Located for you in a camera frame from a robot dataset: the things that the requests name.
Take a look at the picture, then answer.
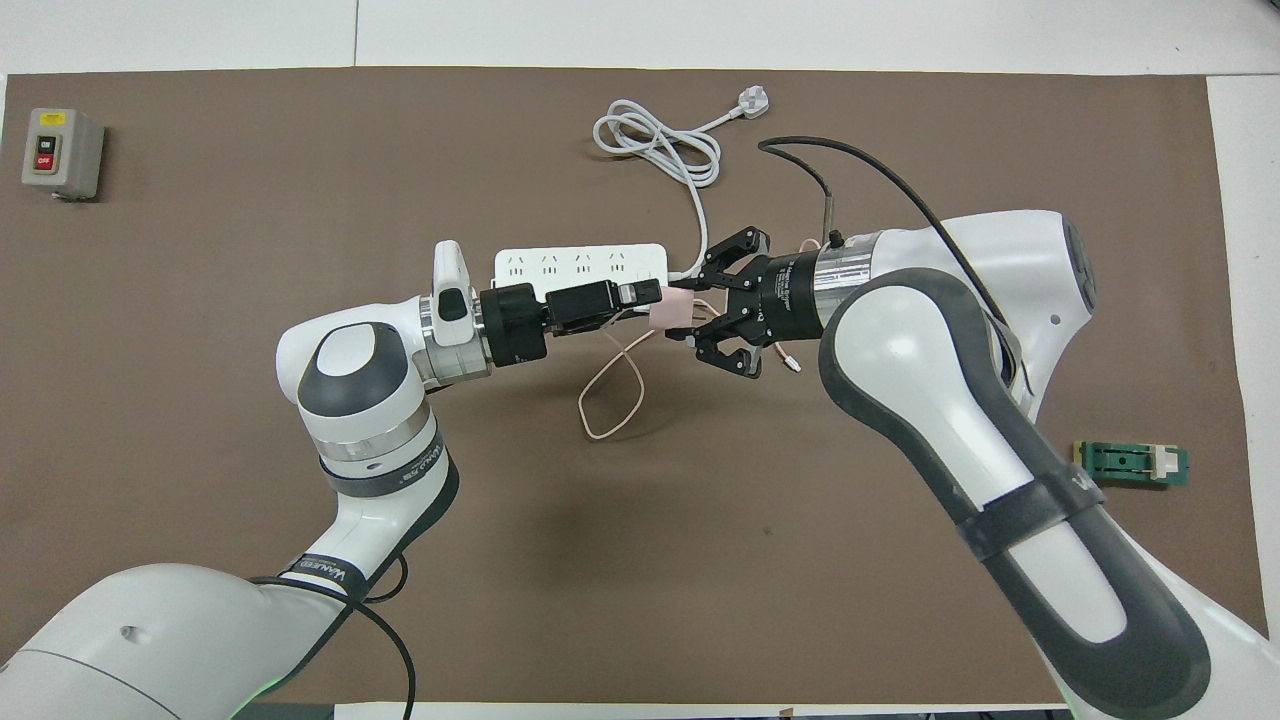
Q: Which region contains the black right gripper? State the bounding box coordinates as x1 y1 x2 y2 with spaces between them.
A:
690 228 826 379

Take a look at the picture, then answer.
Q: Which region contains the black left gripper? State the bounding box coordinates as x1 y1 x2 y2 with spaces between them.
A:
480 279 664 368

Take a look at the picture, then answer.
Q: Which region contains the pink charging cable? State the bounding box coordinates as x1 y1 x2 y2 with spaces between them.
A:
580 240 801 441

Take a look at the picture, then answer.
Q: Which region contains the brown table mat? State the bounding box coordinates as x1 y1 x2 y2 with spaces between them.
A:
0 66 1276 706

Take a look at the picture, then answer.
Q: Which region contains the white power strip with cord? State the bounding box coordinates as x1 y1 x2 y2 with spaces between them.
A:
493 84 771 303

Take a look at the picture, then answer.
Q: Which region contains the green knife switch block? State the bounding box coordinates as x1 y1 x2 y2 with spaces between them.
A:
1073 440 1191 491

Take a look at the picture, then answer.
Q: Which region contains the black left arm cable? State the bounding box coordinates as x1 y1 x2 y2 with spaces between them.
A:
250 555 416 720

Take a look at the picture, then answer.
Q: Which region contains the grey on-off switch box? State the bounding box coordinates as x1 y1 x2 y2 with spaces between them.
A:
22 108 105 201

